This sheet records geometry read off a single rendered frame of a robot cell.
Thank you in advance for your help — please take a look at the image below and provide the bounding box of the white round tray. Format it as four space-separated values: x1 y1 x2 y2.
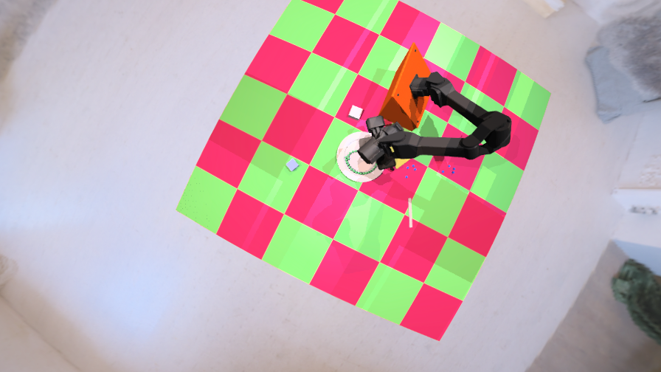
337 131 383 182

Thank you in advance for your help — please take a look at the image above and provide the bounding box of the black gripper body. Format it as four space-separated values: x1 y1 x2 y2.
366 115 396 170

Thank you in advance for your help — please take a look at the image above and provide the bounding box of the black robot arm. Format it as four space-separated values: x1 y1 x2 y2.
357 71 512 164

